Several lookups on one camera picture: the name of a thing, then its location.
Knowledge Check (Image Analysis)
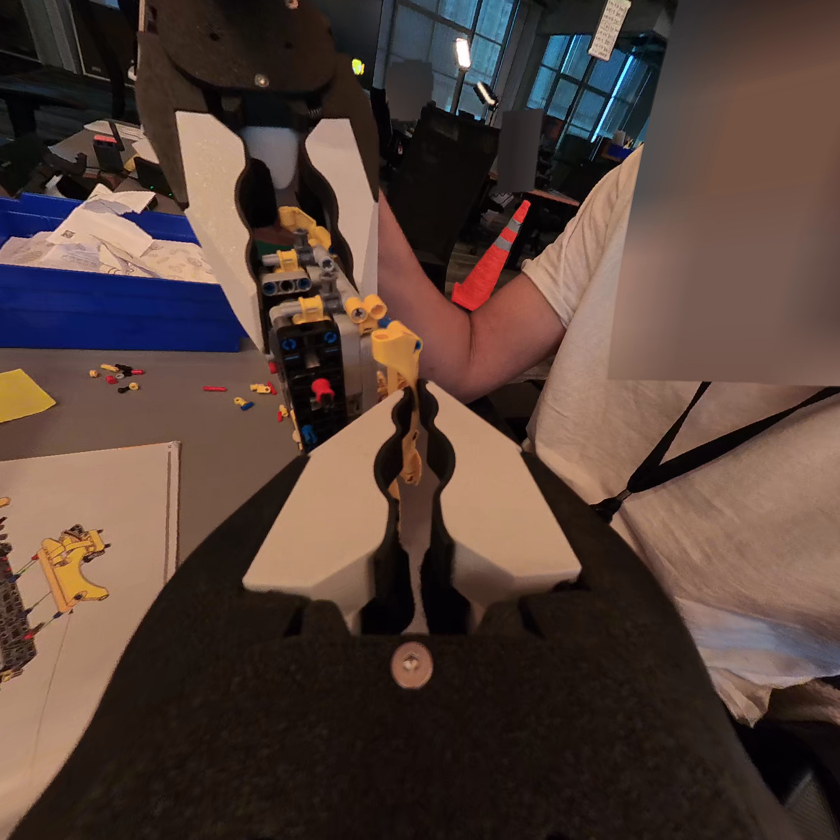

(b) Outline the person's white shirt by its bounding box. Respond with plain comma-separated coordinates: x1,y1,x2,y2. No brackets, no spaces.
521,144,840,723

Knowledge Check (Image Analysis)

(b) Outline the black strap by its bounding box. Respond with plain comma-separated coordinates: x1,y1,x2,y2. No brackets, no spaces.
591,381,840,526

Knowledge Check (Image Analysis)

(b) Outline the yellow arch panel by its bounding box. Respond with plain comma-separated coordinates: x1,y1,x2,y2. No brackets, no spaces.
371,319,425,503

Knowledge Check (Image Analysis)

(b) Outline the black partition panel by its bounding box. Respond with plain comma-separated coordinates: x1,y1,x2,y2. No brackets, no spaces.
390,105,501,263

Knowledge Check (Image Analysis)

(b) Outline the yellow paper sheet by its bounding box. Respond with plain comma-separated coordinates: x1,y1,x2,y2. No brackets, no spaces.
0,369,58,424

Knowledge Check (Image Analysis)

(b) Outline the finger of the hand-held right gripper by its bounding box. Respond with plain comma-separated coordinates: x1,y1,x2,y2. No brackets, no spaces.
304,117,382,299
175,110,271,355

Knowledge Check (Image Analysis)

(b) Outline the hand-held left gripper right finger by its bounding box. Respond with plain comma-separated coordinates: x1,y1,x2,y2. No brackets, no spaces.
420,381,584,635

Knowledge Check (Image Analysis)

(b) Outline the yellow toy car model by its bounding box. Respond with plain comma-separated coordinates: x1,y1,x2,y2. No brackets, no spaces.
252,206,395,457

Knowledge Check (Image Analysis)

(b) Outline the scatter of small bricks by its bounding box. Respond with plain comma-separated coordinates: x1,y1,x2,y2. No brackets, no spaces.
88,362,290,421

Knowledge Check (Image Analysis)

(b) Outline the paned window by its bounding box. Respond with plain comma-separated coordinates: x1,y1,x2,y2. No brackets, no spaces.
525,33,657,142
377,0,526,116

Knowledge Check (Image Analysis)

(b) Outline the open instruction booklet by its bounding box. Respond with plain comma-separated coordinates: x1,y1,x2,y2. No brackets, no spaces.
0,441,181,821

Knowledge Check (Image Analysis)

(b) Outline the crumpled white paper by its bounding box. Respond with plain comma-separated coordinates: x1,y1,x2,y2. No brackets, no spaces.
0,184,217,284

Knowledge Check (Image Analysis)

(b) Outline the blue storage bin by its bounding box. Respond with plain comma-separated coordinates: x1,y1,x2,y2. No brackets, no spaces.
0,192,249,352

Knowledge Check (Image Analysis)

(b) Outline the grey desk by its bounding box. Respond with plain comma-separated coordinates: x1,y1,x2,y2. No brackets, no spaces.
0,344,309,828

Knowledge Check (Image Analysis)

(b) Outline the person's right forearm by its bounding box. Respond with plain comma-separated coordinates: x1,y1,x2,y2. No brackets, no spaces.
377,197,568,404

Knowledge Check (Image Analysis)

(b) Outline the orange traffic cone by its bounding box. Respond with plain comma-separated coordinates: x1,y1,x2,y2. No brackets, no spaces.
451,199,532,312

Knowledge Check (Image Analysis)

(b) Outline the hanging white paper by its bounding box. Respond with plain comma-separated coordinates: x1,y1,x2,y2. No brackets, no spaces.
587,0,633,61

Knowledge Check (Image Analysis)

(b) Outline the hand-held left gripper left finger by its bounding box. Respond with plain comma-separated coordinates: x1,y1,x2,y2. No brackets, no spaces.
241,386,417,635

